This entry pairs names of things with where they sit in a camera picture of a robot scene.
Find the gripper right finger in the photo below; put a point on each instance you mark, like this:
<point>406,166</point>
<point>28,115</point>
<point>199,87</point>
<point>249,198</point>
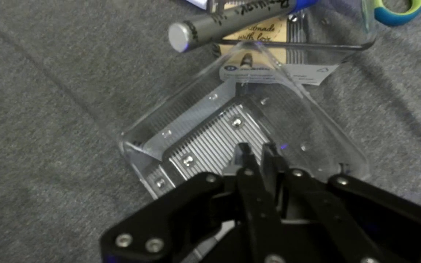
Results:
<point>375,204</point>

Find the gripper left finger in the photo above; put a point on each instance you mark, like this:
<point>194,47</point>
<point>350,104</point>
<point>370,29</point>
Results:
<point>181,212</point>

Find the clear plastic container with label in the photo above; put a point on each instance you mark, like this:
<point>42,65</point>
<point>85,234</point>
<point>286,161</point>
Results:
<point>305,120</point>

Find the grey marker with blue cap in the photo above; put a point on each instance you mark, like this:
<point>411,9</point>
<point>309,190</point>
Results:
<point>225,22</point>

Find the tan printed card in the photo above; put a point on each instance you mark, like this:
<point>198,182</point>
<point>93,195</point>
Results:
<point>261,31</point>

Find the white object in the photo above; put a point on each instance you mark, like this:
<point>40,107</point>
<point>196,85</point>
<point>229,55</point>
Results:
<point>197,3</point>

